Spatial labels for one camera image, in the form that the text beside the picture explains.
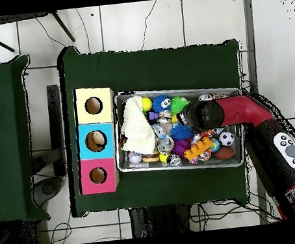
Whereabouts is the dark grey stand base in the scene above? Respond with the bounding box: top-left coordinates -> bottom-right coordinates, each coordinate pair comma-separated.
31,175 -> 67,208

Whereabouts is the cream waffle cloth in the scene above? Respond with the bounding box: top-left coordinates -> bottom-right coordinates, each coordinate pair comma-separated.
116,93 -> 158,158

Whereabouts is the dark green table cloth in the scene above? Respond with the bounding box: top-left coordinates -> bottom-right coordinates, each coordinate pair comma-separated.
54,28 -> 256,219
0,53 -> 51,226

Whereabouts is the brown toy football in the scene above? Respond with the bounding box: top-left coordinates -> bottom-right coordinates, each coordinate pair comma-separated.
213,145 -> 237,162

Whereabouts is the wooden three-hole box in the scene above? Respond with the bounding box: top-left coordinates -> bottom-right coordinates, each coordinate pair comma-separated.
68,84 -> 125,196

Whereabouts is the yellow ball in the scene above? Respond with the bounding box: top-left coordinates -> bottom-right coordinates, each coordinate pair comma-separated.
141,96 -> 153,112

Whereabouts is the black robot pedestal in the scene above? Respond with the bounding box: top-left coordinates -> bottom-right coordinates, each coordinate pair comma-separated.
129,202 -> 194,238

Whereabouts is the black upright panel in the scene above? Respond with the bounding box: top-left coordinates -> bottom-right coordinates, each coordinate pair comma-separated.
45,84 -> 69,177

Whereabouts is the silver tin can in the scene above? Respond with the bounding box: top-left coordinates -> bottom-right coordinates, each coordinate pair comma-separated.
198,92 -> 214,102

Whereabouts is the blue spiky ball with eyes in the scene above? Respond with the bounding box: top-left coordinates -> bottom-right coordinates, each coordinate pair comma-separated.
151,93 -> 174,114

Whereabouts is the black and white soccer ball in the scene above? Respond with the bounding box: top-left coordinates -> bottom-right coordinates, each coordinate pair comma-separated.
218,130 -> 236,147

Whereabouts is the green spiky ball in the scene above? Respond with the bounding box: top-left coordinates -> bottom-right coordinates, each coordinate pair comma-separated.
168,94 -> 192,115

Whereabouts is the black tripod stand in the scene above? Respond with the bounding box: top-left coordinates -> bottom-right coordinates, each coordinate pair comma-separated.
0,8 -> 77,54

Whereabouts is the clear mesh bin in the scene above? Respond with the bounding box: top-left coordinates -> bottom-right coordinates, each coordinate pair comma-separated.
109,79 -> 248,180

